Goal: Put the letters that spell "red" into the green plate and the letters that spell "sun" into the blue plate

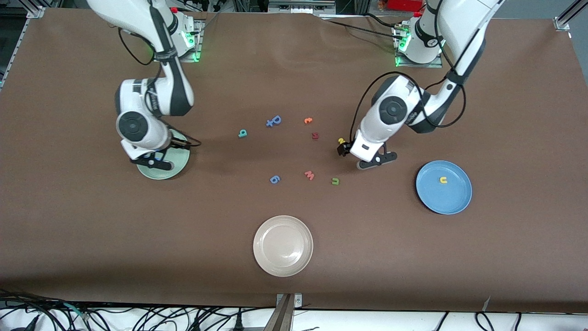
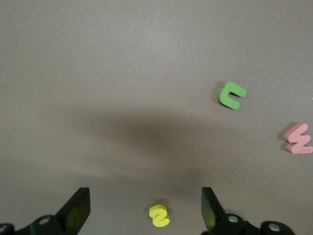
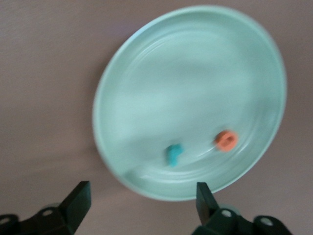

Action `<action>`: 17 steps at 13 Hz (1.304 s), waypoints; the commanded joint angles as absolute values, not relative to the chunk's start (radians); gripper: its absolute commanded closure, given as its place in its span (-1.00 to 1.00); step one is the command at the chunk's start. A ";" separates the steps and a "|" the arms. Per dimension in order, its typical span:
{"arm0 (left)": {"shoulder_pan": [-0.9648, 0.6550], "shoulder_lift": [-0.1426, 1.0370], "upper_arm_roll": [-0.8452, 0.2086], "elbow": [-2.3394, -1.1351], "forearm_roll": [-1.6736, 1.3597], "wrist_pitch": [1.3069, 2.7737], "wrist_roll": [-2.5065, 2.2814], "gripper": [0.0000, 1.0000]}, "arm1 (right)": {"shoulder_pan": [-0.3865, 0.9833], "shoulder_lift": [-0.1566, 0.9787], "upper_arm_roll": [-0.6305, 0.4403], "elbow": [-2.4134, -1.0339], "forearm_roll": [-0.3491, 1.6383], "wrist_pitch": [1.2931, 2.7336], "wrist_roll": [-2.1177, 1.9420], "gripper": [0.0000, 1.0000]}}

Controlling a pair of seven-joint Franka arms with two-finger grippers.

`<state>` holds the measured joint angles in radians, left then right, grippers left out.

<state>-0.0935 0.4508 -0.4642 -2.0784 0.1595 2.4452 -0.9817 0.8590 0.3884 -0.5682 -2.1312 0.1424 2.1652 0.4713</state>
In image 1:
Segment looped black floor cable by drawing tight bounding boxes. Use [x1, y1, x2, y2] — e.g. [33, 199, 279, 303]
[474, 312, 496, 331]

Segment aluminium profile beam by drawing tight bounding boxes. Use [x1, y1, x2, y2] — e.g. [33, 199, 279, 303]
[264, 293, 303, 331]

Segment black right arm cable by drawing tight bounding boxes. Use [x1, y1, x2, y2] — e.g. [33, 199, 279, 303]
[117, 28, 202, 148]

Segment black cable on table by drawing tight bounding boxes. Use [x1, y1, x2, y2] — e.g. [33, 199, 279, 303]
[319, 11, 405, 40]

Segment beige plate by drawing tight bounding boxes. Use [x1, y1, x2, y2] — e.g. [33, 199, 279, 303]
[253, 215, 314, 277]

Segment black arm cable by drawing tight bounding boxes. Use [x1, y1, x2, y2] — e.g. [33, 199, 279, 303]
[350, 0, 467, 144]
[117, 28, 202, 148]

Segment tangled black floor cables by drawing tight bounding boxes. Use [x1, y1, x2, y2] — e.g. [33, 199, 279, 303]
[0, 289, 276, 331]

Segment blue plate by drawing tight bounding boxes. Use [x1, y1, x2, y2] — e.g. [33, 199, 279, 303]
[416, 160, 473, 215]

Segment red box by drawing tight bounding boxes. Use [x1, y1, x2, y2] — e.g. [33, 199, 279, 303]
[386, 0, 424, 12]

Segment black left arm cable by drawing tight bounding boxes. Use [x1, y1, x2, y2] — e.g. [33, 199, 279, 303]
[350, 0, 467, 144]

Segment pale green plate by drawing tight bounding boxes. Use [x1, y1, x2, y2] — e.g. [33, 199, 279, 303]
[136, 130, 190, 180]

